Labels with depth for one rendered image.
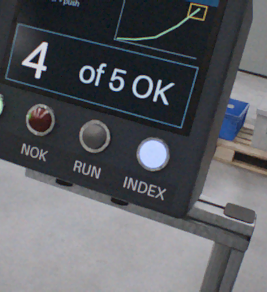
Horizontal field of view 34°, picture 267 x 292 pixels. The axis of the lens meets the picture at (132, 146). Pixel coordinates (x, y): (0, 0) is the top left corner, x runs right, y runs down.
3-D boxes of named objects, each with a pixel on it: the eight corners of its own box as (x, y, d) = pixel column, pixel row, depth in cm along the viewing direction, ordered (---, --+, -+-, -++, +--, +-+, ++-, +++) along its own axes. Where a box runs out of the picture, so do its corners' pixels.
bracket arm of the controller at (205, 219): (249, 237, 43) (257, 211, 41) (246, 253, 40) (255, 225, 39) (38, 167, 48) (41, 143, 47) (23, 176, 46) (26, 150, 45)
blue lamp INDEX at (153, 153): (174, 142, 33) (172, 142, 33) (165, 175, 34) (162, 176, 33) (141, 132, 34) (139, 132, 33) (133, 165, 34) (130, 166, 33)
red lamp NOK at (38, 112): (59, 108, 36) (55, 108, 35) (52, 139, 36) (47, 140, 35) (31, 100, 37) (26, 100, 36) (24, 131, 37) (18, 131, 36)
